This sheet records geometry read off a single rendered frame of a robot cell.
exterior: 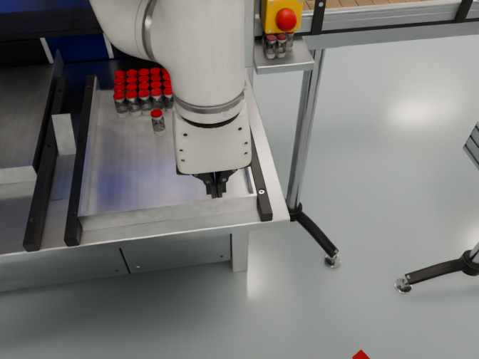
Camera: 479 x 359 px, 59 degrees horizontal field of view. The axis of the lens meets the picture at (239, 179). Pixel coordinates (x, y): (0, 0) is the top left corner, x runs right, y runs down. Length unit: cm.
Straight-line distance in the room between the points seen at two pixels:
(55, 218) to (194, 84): 35
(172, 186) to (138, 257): 78
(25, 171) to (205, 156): 33
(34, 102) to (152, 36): 51
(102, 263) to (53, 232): 80
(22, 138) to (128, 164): 21
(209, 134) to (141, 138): 28
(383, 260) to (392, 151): 61
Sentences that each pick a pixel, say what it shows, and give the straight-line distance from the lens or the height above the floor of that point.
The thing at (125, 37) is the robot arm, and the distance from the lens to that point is 47.
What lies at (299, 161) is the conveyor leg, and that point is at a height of 41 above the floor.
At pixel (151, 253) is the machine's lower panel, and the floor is 20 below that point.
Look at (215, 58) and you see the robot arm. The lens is 43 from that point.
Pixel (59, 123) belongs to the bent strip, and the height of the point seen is 93.
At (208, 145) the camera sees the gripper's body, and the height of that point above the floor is 103.
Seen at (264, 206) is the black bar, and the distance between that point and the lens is 63.
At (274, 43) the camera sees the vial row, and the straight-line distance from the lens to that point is 95.
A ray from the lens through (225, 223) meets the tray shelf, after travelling 64.
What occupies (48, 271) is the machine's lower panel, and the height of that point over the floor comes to 18.
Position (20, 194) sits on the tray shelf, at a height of 88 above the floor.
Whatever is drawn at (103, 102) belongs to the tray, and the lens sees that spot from 88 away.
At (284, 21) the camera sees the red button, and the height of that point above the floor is 100.
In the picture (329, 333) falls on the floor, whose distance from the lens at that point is 153.
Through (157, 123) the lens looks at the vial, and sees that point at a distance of 76.
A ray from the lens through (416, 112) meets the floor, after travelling 237.
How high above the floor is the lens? 140
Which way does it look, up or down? 49 degrees down
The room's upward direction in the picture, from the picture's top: straight up
